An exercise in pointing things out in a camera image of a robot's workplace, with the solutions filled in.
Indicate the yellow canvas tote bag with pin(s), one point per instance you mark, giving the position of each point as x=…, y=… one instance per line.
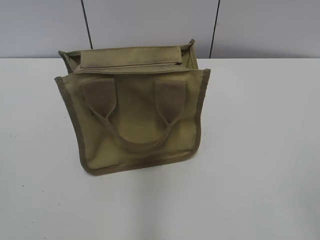
x=134, y=107

